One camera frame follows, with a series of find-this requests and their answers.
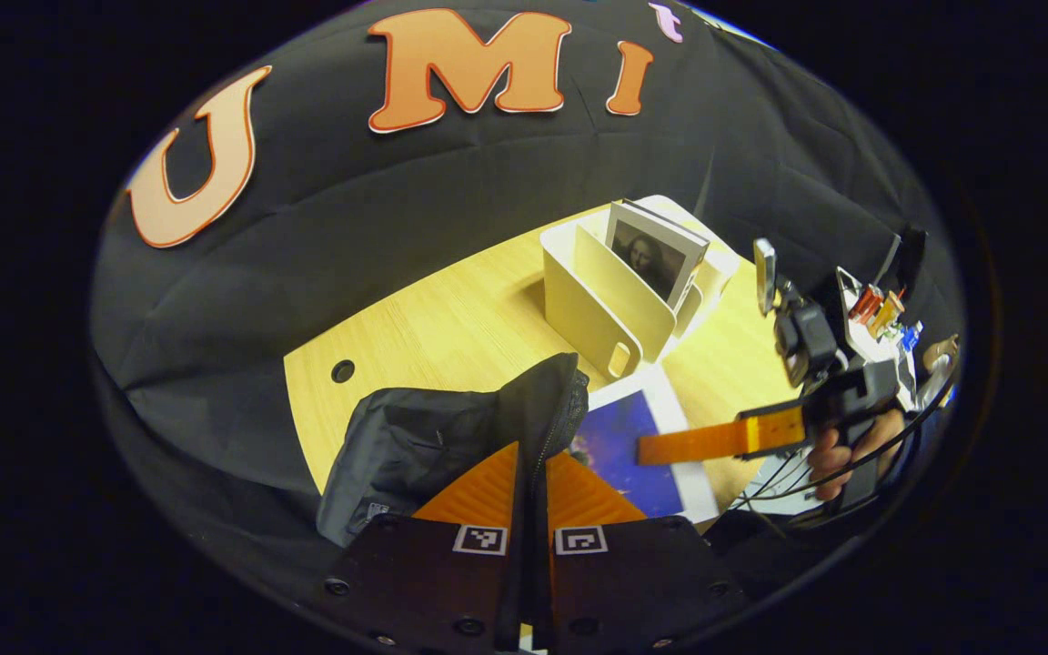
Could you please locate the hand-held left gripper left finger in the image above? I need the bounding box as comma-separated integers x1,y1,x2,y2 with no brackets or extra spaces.
322,441,525,651

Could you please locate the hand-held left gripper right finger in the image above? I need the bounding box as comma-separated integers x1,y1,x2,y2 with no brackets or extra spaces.
542,450,752,651

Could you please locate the blue cover book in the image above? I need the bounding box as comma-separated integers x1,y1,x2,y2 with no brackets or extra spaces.
568,364,722,526

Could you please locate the black schoolbag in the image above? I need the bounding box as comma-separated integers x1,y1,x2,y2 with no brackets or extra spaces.
317,353,590,549

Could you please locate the portrait cover book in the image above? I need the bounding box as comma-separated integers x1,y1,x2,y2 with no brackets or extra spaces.
604,198,711,313

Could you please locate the white bookshelf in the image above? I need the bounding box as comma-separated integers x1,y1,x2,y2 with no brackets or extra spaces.
539,194,743,381

